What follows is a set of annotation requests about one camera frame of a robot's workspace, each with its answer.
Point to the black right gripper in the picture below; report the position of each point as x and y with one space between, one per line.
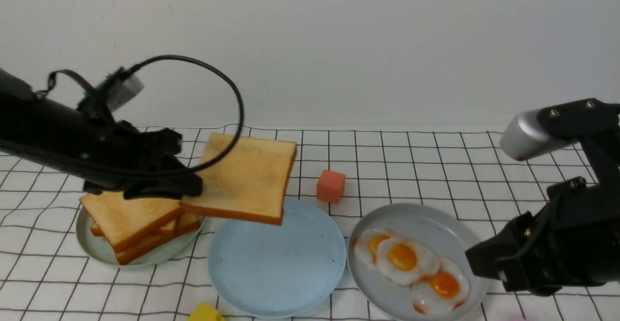
554 249

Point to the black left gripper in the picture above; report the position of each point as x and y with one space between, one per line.
150 168

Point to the toast slice sandwich top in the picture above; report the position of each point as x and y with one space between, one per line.
125 222

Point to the toast slice sandwich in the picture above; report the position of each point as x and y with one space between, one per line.
248 184
125 222

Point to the toast slice sandwich bottom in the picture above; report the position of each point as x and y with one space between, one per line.
248 184

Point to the fried egg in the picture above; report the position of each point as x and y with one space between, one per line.
366 245
405 262
441 293

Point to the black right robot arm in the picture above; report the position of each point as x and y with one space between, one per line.
595 126

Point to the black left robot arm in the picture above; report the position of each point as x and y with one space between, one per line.
48 133

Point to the green plate with toast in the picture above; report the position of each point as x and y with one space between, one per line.
98 249

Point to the grey plate with eggs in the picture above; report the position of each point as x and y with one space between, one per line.
437 231

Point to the fried egg front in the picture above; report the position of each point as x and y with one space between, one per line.
441 293

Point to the yellow foam cube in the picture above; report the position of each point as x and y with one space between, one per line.
206 312

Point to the blue centre plate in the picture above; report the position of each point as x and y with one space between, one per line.
278 272

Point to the orange foam cube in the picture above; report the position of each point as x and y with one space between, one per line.
330 186

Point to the white grid tablecloth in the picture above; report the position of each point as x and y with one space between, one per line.
46 276

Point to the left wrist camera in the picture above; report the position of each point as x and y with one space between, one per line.
118 88

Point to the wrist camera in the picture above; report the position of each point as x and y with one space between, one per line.
118 88
524 138

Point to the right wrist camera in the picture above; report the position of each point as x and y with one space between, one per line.
524 138

